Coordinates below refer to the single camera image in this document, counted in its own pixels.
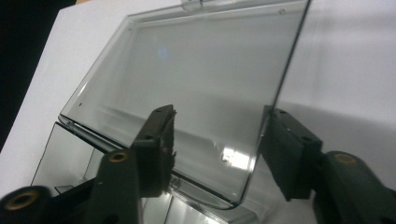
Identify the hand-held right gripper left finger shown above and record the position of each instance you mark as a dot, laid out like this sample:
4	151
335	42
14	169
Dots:
152	155

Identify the white board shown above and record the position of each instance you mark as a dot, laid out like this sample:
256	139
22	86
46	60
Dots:
348	62

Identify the clear plastic compartment box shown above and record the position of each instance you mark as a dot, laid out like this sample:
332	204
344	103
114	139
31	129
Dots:
202	77

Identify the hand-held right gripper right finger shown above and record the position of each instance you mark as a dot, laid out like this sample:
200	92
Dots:
289	161

